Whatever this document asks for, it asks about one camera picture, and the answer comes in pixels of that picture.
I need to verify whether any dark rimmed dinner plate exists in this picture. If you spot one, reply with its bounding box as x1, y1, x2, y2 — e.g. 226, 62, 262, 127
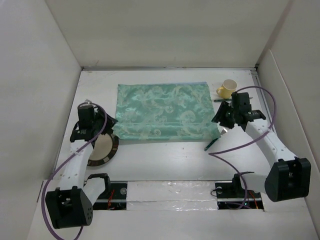
87, 133, 119, 167

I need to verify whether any green patterned cloth placemat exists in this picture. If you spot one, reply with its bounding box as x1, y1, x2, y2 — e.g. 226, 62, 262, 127
113, 82, 221, 142

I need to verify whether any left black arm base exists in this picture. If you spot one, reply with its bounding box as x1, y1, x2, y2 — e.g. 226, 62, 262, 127
93, 179, 128, 211

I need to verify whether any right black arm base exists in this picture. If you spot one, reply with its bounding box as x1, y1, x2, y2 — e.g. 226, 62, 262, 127
210, 173, 264, 210

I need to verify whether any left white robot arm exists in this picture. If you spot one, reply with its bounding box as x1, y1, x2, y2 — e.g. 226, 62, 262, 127
44, 101, 119, 229

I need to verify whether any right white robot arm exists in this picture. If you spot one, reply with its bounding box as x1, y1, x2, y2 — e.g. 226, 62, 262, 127
212, 92, 311, 202

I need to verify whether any yellow mug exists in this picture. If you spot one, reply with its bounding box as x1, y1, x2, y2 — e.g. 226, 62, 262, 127
216, 79, 238, 99

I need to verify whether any knife with green handle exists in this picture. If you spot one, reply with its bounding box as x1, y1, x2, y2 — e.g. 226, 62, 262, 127
213, 96, 253, 103

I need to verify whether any silver fork green handle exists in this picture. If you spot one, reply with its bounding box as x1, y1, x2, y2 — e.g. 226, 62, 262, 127
203, 127, 229, 152

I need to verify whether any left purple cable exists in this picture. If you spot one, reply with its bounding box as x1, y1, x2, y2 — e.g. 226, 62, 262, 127
41, 99, 108, 240

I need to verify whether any purple cable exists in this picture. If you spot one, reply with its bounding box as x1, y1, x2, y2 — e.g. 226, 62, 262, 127
208, 86, 277, 210
41, 99, 108, 240

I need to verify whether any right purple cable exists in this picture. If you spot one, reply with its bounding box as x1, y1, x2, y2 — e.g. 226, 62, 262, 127
208, 86, 277, 210

